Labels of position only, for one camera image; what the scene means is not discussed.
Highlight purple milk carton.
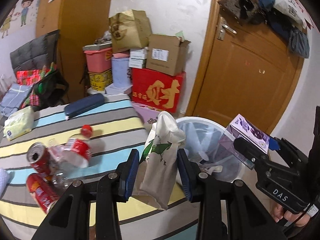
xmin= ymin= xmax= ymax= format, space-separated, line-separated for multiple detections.
xmin=219 ymin=114 xmax=270 ymax=170

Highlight white paper snack bag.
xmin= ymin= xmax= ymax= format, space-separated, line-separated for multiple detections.
xmin=132 ymin=111 xmax=186 ymax=210

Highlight crushed cola plastic bottle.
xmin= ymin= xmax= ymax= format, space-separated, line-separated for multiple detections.
xmin=48 ymin=125 xmax=93 ymax=190

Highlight red drink can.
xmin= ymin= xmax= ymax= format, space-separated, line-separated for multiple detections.
xmin=26 ymin=173 xmax=59 ymax=214

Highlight red soda can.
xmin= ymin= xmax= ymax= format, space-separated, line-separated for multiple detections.
xmin=27 ymin=142 xmax=51 ymax=177

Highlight white foam wrap sheet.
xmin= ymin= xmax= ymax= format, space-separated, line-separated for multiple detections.
xmin=0 ymin=168 xmax=10 ymax=196

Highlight white round trash bin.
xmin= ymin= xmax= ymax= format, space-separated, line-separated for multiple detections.
xmin=176 ymin=116 xmax=245 ymax=182

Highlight person's right hand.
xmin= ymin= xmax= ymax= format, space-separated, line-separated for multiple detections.
xmin=270 ymin=202 xmax=311 ymax=228

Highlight striped bed cover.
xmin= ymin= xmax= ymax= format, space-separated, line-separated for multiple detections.
xmin=1 ymin=95 xmax=199 ymax=239

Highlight pink purple flat box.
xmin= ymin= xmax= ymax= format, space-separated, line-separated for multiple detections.
xmin=132 ymin=102 xmax=161 ymax=131

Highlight brown wooden door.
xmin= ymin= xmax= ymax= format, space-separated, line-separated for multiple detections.
xmin=186 ymin=0 xmax=304 ymax=133

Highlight dark blue long case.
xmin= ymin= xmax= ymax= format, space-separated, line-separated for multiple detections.
xmin=64 ymin=93 xmax=105 ymax=119

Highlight red cardboard gift box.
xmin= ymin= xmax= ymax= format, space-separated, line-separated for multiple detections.
xmin=132 ymin=68 xmax=186 ymax=113

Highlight yellow printed box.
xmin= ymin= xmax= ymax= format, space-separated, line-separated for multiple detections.
xmin=88 ymin=69 xmax=113 ymax=91

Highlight yellow tissue pack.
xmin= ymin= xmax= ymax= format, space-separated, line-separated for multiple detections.
xmin=3 ymin=106 xmax=34 ymax=141

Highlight black bag with red cloth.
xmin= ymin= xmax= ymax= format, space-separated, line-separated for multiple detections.
xmin=16 ymin=62 xmax=69 ymax=111

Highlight light blue cylindrical bin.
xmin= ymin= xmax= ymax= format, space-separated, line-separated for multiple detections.
xmin=111 ymin=53 xmax=132 ymax=88

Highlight pink plastic storage box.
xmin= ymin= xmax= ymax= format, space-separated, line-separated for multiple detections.
xmin=84 ymin=48 xmax=112 ymax=73

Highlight white small stacked boxes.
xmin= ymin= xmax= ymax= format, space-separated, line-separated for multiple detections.
xmin=129 ymin=47 xmax=148 ymax=69

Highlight blue folded cloth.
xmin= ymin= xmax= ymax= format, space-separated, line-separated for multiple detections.
xmin=1 ymin=83 xmax=33 ymax=117

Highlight brown open cardboard box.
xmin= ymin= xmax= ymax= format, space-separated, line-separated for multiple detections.
xmin=146 ymin=34 xmax=190 ymax=76

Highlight clothes hanging on door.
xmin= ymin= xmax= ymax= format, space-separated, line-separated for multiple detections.
xmin=218 ymin=0 xmax=311 ymax=59

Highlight dark grey quilted cushion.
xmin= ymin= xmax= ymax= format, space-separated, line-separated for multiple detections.
xmin=10 ymin=29 xmax=60 ymax=74

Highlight golden paper gift bag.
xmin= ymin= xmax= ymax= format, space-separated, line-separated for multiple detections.
xmin=109 ymin=9 xmax=152 ymax=53

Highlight yellow wooden wardrobe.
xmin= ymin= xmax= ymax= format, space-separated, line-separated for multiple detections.
xmin=36 ymin=0 xmax=111 ymax=102

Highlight silver door handle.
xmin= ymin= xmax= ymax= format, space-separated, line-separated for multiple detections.
xmin=217 ymin=16 xmax=237 ymax=41

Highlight cartoon couple wall sticker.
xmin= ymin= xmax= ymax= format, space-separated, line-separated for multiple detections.
xmin=1 ymin=0 xmax=34 ymax=38

